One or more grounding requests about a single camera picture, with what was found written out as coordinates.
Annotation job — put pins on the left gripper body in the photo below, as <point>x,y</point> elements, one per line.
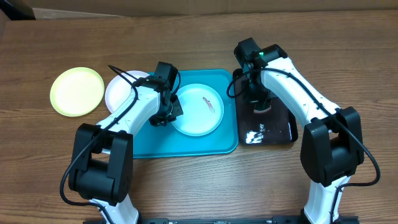
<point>169,113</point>

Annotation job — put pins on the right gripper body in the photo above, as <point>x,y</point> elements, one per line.
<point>259,102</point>

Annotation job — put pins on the green and red sponge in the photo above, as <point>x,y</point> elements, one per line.
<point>262,109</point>

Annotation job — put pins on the light blue plate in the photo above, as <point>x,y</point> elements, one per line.
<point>203,110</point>

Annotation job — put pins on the white plate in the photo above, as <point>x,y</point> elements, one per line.
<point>118,89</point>

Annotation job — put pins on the yellow-green plate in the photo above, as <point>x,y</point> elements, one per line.
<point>77,92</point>

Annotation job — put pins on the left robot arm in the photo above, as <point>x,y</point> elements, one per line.
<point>101,166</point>

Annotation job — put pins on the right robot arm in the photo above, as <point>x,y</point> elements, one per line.
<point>332,144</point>

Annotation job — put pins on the black rectangular tray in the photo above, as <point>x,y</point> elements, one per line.
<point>276,126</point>

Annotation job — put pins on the teal plastic tray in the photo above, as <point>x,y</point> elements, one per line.
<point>166,141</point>

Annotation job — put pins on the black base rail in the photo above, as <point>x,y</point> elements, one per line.
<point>273,220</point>

